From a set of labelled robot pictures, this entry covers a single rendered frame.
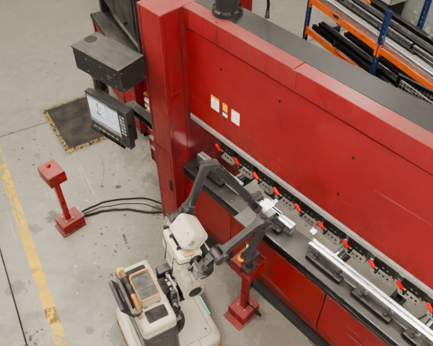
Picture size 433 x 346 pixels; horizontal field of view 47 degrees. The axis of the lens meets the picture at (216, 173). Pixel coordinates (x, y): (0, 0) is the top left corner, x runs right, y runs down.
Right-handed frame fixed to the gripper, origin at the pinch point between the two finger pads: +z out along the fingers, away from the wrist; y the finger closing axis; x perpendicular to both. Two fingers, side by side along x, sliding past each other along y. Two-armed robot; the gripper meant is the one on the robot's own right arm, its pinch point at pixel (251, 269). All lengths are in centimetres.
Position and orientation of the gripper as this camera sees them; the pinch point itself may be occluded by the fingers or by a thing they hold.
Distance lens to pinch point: 372.4
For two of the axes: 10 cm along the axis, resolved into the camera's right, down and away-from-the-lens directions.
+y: 6.9, -6.7, 2.8
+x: -7.0, -5.1, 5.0
